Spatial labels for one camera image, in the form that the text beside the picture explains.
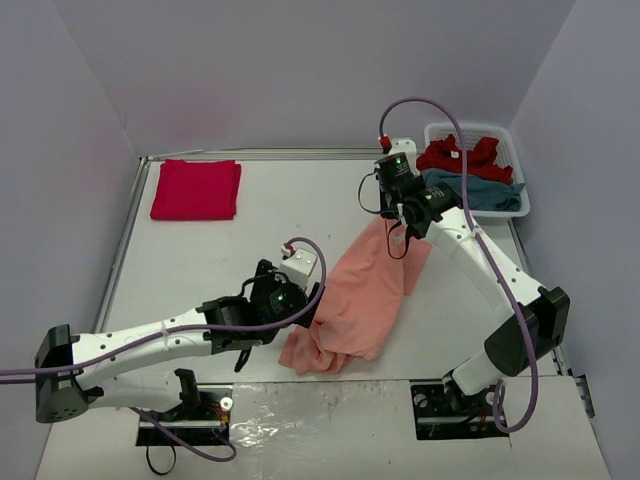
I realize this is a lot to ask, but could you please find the salmon pink t-shirt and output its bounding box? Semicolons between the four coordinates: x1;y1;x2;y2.
279;217;432;375

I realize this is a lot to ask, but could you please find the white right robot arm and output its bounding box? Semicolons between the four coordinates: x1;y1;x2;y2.
373;153;570;413

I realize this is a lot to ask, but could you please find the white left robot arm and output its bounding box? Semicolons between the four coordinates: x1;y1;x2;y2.
34;250;322;424

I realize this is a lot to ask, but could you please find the dark red t-shirt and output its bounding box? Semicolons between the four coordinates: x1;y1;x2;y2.
416;134;513;185

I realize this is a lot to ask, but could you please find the blue-grey t-shirt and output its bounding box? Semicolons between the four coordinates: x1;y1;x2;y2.
421;168;524;212

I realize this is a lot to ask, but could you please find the folded red t-shirt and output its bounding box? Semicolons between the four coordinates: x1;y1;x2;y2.
150;159;242;221

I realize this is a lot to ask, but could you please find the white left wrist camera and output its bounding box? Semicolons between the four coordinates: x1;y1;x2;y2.
278;244;318;291

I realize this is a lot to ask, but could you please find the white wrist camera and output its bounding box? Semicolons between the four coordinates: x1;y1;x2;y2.
278;244;318;291
380;136;418;162

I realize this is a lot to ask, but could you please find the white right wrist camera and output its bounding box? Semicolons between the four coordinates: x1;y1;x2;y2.
380;136;418;162

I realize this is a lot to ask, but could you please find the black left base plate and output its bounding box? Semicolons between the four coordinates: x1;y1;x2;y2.
144;384;233;447

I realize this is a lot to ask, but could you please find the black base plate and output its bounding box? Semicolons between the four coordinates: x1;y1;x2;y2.
409;380;507;441
144;384;233;447

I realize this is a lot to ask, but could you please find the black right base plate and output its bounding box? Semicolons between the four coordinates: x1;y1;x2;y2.
409;380;507;441

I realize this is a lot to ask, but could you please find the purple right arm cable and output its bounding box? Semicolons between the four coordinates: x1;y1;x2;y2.
377;96;542;434

